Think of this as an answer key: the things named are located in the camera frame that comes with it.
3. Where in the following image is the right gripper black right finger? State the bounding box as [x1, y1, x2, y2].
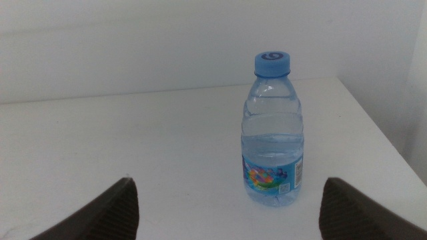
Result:
[318, 177, 427, 240]

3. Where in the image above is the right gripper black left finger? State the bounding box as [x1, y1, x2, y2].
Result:
[28, 177, 140, 240]

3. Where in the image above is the clear water bottle blue cap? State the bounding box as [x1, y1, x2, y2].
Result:
[240, 51, 305, 207]

